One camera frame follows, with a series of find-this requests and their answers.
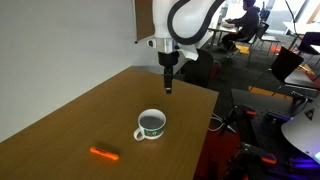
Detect black clamp with orange handle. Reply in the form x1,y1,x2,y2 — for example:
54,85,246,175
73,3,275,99
221,104,258,136
229,142,278,180

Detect gray table top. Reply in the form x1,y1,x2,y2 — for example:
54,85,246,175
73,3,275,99
284,68,320,91

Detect orange marker pen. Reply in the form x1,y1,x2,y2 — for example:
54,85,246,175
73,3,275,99
89,143,121,162

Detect white table top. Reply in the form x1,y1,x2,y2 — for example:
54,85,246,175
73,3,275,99
282,20,320,36

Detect seated person in dark hoodie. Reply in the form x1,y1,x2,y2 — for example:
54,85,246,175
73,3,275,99
221,0,262,60

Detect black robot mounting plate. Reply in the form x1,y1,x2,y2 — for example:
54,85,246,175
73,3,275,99
230,87,320,180

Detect dark chair back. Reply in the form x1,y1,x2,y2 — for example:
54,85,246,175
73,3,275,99
297,31,320,56

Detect white cable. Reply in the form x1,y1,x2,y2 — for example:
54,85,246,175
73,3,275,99
207,112,225,133

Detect black chair with metal legs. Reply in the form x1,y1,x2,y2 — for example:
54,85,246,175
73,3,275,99
247,22,282,58

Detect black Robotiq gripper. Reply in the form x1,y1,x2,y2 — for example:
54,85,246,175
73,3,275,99
157,51,180,95

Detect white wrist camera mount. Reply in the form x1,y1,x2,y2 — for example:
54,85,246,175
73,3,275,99
179,44,200,62

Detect black office chair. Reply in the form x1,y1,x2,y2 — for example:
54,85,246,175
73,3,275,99
181,48,215,89

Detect white office desk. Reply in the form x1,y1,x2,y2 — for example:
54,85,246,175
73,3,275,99
208,19,242,45

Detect white cup with green band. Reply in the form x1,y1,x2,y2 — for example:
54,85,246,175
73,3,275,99
133,108,167,142

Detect black chair with angled back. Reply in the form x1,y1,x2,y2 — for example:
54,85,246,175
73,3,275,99
249,45,305,98

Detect brown cork board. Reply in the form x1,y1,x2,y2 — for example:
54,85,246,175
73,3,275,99
134,0,156,43

